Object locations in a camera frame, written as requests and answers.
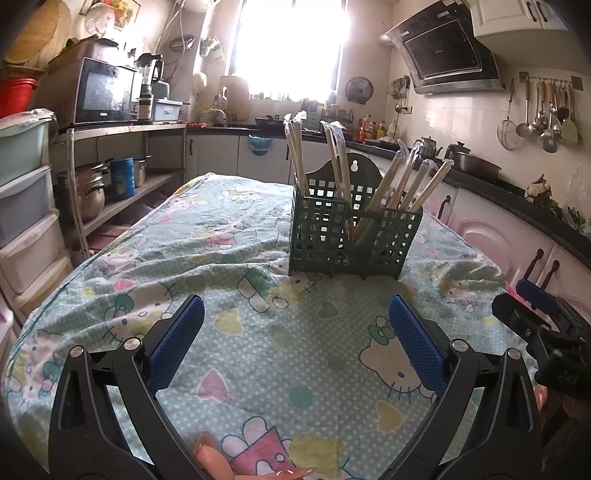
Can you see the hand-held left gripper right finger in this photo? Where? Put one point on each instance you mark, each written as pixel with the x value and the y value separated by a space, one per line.
pixel 415 337

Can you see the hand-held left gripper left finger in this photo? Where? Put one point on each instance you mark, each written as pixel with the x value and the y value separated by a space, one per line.
pixel 180 337

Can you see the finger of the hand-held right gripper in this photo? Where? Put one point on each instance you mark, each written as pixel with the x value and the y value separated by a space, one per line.
pixel 538 295
pixel 517 316

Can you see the dark green utensil basket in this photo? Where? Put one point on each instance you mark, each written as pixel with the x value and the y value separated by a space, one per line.
pixel 369 173

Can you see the set of chopsticks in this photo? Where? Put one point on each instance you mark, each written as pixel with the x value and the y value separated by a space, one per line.
pixel 295 152

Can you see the row of hanging kitchen utensils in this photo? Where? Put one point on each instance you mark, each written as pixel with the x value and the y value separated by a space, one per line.
pixel 547 115

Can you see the person's right hand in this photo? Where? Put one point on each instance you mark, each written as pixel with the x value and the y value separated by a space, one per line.
pixel 575 408

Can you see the person's left hand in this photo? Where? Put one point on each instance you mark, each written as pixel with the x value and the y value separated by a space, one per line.
pixel 205 454

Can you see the cartoon cat printed blanket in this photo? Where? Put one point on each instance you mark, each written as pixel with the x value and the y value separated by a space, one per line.
pixel 258 360

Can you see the ginger root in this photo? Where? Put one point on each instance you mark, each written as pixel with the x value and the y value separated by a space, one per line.
pixel 539 189

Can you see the black kitchen counter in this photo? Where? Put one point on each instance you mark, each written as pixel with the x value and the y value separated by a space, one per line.
pixel 508 189

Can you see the lidded steel cooking pot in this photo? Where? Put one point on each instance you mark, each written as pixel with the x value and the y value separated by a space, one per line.
pixel 473 166

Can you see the blue canister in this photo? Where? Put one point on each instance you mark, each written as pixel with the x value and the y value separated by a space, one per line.
pixel 122 177

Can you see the small steel pot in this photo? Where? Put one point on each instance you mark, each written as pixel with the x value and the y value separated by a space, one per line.
pixel 142 171

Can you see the stacked steel pots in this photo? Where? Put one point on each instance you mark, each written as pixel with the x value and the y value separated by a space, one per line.
pixel 87 191

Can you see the steel kettle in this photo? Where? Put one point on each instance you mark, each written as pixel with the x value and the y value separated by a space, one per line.
pixel 427 147

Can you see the blue hanging bin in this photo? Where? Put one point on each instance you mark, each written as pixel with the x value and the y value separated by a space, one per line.
pixel 259 144

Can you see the pastel plastic drawer unit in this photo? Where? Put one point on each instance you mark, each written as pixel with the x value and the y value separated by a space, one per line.
pixel 27 194

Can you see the group of condiment bottles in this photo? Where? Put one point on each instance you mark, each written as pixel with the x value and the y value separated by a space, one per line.
pixel 369 129

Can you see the metal shelf rack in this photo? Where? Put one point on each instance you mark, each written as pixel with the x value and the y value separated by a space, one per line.
pixel 124 129

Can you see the grey-blue plastic tray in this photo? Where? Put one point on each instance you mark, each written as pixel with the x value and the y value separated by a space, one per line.
pixel 167 110

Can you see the black wok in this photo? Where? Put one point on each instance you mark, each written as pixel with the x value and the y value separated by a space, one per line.
pixel 268 122

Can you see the small hanging utensil set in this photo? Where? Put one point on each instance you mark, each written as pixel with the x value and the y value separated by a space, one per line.
pixel 400 92

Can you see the black microwave oven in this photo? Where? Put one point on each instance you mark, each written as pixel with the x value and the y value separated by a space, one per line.
pixel 104 92

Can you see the black range hood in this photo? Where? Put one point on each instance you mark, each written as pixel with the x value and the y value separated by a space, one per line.
pixel 445 50

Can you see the black blender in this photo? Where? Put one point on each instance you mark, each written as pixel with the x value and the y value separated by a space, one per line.
pixel 148 74

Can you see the white upper cabinet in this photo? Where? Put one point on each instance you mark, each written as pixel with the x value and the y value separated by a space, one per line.
pixel 508 16

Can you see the red plastic bucket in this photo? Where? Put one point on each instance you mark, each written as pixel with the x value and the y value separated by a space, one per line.
pixel 16 94

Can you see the kitchen window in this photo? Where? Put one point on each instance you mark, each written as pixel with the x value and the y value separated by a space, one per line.
pixel 286 41

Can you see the clear plastic dome cover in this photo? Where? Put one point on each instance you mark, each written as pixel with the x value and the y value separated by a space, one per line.
pixel 99 17

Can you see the white water heater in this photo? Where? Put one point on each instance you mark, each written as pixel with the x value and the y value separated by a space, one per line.
pixel 201 3

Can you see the round wooden cutting board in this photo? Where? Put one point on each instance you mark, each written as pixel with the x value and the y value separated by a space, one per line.
pixel 39 32

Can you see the fruit wall picture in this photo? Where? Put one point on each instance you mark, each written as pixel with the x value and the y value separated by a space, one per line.
pixel 124 11

